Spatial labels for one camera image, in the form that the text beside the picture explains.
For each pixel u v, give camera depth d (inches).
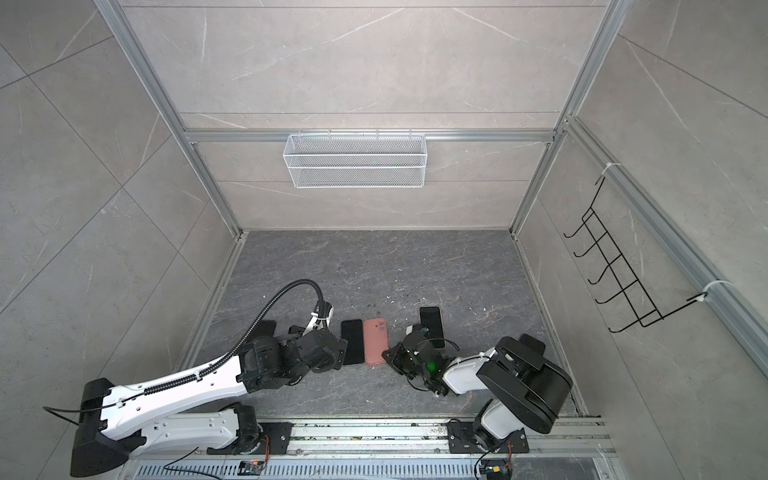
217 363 18.4
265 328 39.9
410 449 28.7
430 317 38.1
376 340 35.4
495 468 27.6
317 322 24.5
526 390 17.2
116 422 15.7
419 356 26.8
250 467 27.8
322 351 20.8
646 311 23.0
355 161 39.6
